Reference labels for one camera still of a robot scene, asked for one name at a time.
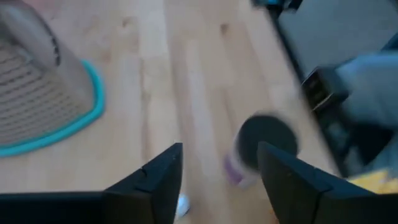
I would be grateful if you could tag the garlic powder spice jar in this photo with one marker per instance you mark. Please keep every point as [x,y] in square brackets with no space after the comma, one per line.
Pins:
[264,133]

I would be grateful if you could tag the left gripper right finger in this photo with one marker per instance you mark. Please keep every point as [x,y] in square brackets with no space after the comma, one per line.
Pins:
[311,202]

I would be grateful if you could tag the steel box grater teal trim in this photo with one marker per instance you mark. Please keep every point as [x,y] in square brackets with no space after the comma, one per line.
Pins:
[37,93]

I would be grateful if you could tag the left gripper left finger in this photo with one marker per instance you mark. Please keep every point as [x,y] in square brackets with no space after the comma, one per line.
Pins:
[109,208]

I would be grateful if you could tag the person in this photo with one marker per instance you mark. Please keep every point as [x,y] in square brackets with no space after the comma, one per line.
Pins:
[373,87]

